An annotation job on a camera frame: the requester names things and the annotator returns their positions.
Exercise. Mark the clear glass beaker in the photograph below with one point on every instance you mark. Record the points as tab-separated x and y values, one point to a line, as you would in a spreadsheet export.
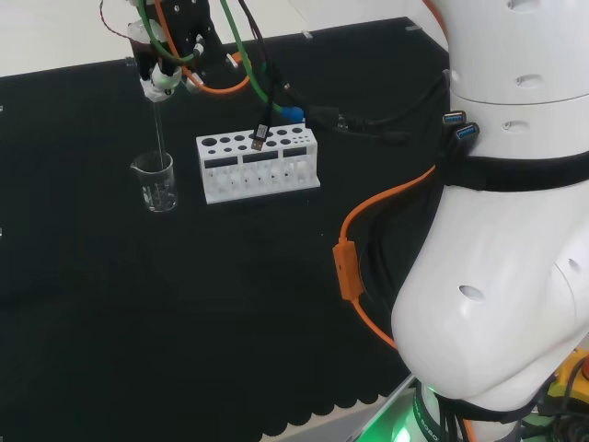
158	184

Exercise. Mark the white test tube rack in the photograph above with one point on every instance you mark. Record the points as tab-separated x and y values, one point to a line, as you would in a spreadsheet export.
257	177

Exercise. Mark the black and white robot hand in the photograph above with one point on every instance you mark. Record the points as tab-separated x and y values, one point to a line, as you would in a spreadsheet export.
186	27

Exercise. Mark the black bench cloth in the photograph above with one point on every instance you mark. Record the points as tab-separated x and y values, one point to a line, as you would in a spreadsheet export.
184	299

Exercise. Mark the yellow stop button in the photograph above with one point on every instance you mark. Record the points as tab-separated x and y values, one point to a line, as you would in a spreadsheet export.
570	373

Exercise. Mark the blue USB socket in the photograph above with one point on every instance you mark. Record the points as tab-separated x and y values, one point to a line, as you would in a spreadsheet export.
467	133
454	118

